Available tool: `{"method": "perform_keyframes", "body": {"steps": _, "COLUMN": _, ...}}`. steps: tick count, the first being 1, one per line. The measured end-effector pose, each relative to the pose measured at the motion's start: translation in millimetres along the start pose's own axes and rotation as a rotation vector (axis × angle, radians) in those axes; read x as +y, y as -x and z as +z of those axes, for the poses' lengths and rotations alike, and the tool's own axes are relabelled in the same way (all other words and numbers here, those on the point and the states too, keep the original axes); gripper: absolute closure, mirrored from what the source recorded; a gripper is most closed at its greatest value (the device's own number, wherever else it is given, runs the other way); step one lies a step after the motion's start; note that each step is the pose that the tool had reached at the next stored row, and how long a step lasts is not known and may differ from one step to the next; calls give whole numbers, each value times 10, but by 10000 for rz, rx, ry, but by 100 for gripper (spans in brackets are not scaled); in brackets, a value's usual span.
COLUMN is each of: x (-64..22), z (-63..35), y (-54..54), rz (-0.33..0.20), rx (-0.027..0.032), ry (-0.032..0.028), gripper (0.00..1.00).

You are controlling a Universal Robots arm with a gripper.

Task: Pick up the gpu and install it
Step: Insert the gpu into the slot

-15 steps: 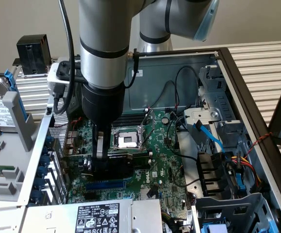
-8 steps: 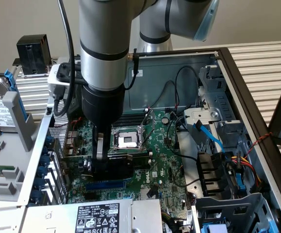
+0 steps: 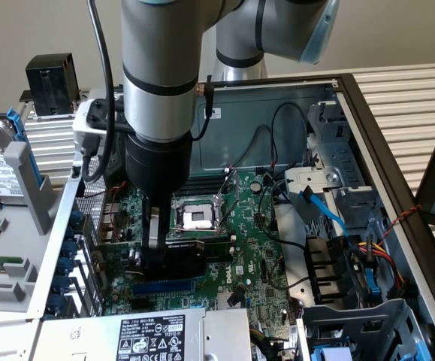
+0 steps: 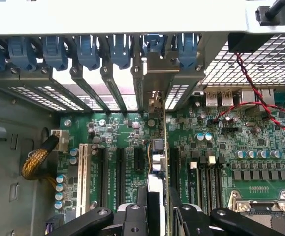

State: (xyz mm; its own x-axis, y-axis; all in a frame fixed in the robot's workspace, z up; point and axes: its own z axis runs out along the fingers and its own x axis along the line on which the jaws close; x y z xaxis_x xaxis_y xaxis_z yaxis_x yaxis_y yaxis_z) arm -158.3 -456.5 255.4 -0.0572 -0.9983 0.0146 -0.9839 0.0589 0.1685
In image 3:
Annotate silver power supply unit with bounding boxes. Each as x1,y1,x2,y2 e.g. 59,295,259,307
32,308,254,361

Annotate blue plastic latch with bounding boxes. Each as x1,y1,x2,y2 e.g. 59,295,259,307
364,265,382,297

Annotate metal drive cage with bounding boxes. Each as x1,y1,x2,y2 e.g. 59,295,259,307
282,100,388,241

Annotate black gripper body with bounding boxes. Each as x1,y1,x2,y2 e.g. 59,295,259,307
122,131,194,207

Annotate black angled plug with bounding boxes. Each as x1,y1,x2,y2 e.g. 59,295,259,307
225,286,246,307

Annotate black CPU cooler block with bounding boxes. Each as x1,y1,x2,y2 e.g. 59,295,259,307
20,52,82,118

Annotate blue expansion slot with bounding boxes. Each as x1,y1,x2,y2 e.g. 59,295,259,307
131,280,197,297

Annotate black gripper power cable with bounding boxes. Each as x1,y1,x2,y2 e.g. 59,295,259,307
190,83,215,142

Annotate yellow red power wires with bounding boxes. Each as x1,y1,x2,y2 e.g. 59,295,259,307
356,240,409,291

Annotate grey parts rack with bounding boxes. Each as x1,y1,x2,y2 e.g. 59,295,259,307
0,141,63,314

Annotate red black twisted wire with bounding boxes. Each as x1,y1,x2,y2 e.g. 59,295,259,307
83,181,128,241
380,204,423,241

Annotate short black expansion slot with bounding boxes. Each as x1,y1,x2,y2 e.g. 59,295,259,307
129,299,156,311

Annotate black internal cable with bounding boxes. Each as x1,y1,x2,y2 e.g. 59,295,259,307
234,123,276,170
270,102,310,170
259,180,309,252

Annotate blue SATA wire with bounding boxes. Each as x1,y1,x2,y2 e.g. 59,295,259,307
298,185,353,238

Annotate green graphics card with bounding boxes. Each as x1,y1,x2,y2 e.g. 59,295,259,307
74,212,207,281

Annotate green Dell motherboard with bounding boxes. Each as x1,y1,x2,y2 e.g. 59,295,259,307
104,171,298,341

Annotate blue plastic disk carrier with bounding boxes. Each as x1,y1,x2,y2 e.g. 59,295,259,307
312,344,352,361

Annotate black camera cable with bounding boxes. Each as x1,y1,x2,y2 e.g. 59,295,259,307
81,0,115,185

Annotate grey disk bay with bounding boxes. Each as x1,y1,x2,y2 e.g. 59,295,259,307
298,298,435,361

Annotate installed green RAM stick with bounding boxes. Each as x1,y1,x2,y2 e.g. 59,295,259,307
204,242,236,265

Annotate metal socket cover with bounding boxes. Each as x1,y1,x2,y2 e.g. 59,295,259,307
216,168,241,211

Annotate CPU socket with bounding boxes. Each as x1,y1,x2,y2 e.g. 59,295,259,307
168,196,230,242

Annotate open metal PC case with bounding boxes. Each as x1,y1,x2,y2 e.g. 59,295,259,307
27,73,435,361

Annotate blue disk caddy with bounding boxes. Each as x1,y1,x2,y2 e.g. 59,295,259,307
5,106,41,196

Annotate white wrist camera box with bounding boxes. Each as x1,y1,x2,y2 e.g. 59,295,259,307
71,96,127,155

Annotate black power plug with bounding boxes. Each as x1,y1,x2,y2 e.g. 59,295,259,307
387,277,420,302

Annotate metal socket locking lever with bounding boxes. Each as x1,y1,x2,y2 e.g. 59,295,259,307
219,193,240,233

